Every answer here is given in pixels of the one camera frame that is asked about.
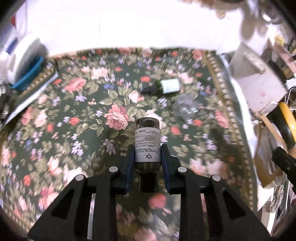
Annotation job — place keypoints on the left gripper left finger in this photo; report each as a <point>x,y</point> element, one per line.
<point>86,208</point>

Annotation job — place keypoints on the floral green table mat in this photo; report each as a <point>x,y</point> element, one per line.
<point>86,118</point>

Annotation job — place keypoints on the small dark dropper bottle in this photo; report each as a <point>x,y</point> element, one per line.
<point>163,87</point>

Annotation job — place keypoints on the dark glass labelled bottle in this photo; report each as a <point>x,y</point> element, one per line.
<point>147,154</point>

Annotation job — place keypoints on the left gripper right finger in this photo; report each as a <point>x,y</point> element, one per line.
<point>210,209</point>

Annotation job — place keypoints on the clear plastic cup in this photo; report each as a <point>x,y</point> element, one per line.
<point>185,107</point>

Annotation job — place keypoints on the white rice cooker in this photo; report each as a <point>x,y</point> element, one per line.
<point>261,85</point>

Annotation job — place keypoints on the black yellow-lid pot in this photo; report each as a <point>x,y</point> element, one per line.
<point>284,120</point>

